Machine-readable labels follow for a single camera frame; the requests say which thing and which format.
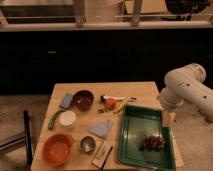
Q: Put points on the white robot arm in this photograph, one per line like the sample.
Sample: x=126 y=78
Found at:
x=186 y=83

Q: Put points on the small metal bowl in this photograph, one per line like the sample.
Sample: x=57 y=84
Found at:
x=87 y=144

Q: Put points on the orange plastic bowl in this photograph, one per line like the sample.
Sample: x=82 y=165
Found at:
x=57 y=149

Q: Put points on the dark red bowl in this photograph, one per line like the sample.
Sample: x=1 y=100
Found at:
x=83 y=100

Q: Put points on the green cucumber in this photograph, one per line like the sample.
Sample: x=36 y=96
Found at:
x=53 y=119

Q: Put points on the wooden table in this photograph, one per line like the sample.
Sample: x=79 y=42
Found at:
x=145 y=92

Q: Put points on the blue sponge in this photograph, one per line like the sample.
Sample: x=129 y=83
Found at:
x=66 y=101

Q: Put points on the metal window rail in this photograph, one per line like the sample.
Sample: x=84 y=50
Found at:
x=70 y=15

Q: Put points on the black chair frame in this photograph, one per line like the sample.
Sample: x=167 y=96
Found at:
x=22 y=138

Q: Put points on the light blue towel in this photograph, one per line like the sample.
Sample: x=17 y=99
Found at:
x=101 y=129

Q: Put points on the bunch of dark grapes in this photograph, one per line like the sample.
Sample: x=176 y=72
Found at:
x=153 y=143

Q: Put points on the green plastic tray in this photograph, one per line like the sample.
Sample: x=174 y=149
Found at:
x=137 y=123

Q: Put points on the white paper cup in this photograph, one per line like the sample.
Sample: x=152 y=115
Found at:
x=67 y=119

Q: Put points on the wooden block with black strip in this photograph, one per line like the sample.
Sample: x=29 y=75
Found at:
x=102 y=154

